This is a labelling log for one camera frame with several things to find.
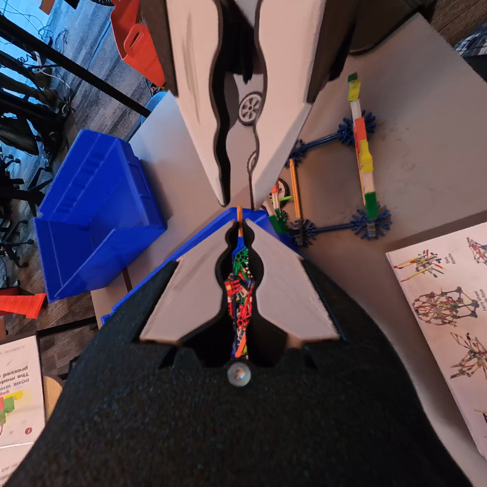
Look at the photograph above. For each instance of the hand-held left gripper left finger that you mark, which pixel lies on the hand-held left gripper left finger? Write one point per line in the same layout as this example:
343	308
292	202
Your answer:
182	300

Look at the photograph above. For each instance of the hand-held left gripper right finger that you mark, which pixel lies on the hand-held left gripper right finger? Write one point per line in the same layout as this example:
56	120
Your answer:
296	300

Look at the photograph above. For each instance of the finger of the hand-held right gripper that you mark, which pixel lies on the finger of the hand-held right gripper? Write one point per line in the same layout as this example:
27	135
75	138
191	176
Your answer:
289	76
190	76

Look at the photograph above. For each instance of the pile of colourful toy pieces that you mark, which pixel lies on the pile of colourful toy pieces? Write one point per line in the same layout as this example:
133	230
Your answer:
239	296

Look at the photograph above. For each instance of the blue plastic bin with tag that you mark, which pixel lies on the blue plastic bin with tag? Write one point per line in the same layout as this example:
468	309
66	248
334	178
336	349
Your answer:
198	243

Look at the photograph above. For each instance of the toy construction frame model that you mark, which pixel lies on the toy construction frame model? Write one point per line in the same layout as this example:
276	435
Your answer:
359	129

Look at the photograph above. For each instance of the orange toy rod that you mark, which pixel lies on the orange toy rod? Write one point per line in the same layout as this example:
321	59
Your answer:
239	220

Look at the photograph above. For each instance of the light blue round stool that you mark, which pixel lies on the light blue round stool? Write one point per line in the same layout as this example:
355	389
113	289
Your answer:
154	106

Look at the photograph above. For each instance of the orange plastic tote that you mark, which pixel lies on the orange plastic tote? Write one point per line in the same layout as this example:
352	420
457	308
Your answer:
146	57

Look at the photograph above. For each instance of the grey toy wheel black tyre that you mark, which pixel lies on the grey toy wheel black tyre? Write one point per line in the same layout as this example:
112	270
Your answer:
251	108
282	188
252	163

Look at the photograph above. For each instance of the red plastic tote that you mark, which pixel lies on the red plastic tote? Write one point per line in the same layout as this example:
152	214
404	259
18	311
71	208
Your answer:
123	15

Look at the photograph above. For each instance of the black metal bar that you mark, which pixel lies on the black metal bar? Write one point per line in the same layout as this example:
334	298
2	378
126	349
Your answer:
76	68

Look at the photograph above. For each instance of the white instruction booklet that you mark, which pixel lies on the white instruction booklet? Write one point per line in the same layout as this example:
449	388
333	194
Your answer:
449	304

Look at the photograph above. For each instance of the orange plastic object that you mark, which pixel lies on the orange plastic object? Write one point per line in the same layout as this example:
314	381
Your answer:
23	304

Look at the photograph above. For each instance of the white printed task card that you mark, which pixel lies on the white printed task card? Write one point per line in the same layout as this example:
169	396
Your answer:
19	399

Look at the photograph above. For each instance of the dark rounded base plate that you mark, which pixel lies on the dark rounded base plate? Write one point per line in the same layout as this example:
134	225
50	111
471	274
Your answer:
380	26

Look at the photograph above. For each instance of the wooden desk with black frame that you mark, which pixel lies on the wooden desk with black frame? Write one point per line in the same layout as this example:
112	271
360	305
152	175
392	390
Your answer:
57	4

